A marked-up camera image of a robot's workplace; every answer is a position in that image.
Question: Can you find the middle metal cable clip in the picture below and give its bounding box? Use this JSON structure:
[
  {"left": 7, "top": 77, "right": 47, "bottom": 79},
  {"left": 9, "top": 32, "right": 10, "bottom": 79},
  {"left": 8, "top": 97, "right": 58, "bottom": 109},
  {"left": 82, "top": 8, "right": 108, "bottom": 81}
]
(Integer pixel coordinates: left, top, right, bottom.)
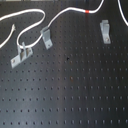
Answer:
[{"left": 40, "top": 27, "right": 53, "bottom": 49}]

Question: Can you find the left metal cable clip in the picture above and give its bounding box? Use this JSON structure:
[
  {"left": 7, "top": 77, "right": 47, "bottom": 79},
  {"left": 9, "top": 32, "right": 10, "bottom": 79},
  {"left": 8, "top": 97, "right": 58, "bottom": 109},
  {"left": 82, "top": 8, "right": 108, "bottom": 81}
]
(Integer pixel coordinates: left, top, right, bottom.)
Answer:
[{"left": 11, "top": 43, "right": 33, "bottom": 68}]

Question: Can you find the white cable at edge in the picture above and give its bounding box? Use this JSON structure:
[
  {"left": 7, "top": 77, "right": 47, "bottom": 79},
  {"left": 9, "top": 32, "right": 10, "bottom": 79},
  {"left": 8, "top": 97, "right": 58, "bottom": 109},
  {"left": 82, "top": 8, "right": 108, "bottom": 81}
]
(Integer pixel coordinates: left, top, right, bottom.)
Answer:
[{"left": 117, "top": 0, "right": 128, "bottom": 26}]

